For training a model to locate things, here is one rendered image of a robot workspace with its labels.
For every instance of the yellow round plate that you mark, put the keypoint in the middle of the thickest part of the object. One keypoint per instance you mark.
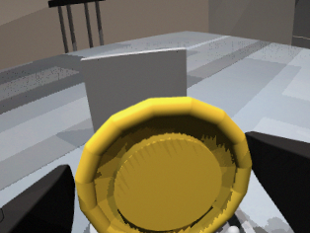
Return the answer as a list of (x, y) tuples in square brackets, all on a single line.
[(168, 165)]

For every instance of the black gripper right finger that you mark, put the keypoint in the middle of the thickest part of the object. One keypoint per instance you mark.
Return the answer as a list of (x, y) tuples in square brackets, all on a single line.
[(282, 167)]

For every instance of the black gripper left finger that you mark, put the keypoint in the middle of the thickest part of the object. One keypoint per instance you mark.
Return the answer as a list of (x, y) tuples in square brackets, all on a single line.
[(45, 207)]

